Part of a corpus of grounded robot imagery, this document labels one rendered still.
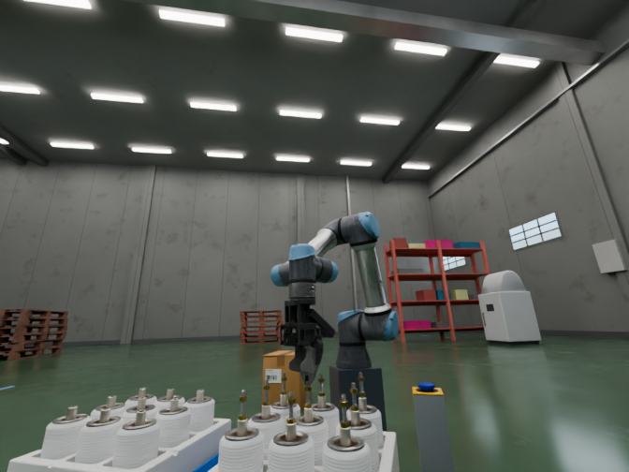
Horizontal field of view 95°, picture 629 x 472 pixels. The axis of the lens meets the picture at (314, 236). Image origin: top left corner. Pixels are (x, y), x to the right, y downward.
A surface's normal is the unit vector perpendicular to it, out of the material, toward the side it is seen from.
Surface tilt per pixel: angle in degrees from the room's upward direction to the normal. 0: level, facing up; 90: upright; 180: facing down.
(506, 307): 90
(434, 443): 90
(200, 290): 90
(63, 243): 90
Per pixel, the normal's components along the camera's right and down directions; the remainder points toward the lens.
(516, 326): 0.12, -0.29
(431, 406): -0.30, -0.26
